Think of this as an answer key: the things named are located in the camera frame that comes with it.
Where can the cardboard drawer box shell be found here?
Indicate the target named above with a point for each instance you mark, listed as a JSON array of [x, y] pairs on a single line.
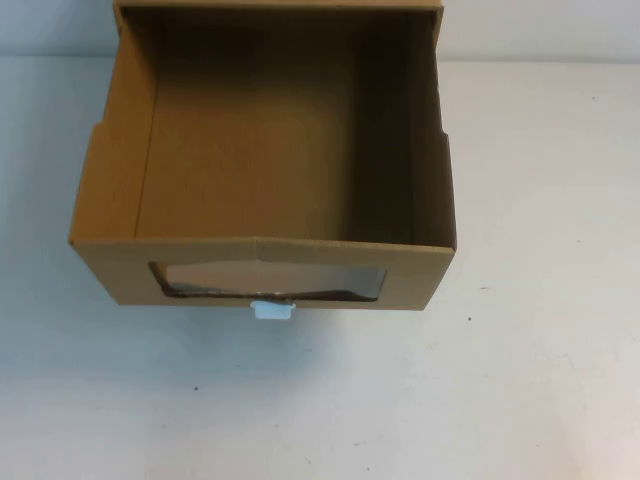
[[280, 2]]

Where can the cardboard drawer with window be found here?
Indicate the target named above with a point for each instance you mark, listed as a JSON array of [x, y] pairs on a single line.
[[250, 150]]

